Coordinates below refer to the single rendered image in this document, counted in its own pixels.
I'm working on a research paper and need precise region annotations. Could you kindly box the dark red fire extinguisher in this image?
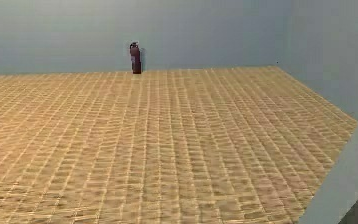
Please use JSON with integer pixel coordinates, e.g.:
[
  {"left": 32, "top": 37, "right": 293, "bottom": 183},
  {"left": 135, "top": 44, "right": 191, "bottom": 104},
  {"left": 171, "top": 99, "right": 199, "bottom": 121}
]
[{"left": 129, "top": 41, "right": 143, "bottom": 75}]

